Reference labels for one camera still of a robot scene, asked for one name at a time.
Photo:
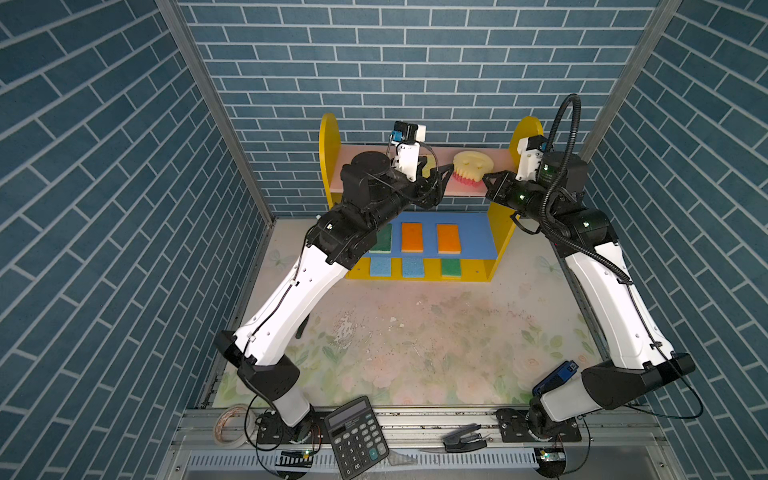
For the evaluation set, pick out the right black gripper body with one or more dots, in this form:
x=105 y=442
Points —
x=523 y=199

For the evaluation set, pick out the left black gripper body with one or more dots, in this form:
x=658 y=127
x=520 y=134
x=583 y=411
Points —
x=395 y=196

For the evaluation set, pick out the pale yellow sponge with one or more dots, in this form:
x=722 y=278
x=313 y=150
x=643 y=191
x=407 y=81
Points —
x=448 y=239

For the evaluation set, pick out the dark green scrub sponge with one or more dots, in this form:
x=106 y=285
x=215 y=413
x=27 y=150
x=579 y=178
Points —
x=383 y=244

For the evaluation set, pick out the bright green sponge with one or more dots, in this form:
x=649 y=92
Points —
x=451 y=268

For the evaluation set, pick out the orange sponge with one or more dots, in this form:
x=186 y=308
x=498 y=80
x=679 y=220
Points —
x=412 y=240

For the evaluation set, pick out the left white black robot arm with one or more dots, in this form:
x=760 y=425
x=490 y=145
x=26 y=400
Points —
x=257 y=348

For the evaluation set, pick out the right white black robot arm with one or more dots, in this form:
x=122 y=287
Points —
x=640 y=358

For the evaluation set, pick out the yellow pink blue shelf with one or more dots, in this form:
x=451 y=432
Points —
x=484 y=235

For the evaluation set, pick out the black binder clip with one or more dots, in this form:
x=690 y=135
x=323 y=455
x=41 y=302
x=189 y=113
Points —
x=466 y=439

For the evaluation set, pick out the black desk calculator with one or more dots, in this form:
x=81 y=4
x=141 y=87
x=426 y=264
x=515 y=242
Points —
x=356 y=438

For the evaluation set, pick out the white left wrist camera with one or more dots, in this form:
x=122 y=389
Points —
x=407 y=139

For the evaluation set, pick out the green handled pliers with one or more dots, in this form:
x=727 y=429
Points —
x=299 y=332

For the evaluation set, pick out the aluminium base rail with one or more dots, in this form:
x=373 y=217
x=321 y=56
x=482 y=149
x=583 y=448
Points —
x=619 y=444

